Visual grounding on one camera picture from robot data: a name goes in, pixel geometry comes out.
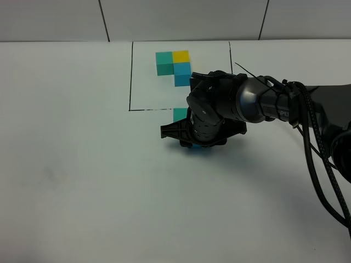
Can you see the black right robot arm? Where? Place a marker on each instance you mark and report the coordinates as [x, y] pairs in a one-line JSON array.
[[221, 104]]

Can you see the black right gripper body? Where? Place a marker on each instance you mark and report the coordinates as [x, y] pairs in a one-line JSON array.
[[191, 132]]

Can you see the yellow template cube block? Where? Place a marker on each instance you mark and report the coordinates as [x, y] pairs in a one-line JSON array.
[[180, 56]]

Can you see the blue template cube block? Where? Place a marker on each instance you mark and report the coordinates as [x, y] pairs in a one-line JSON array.
[[182, 74]]

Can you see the green template cube block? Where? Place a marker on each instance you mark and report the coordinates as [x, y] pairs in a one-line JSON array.
[[164, 63]]

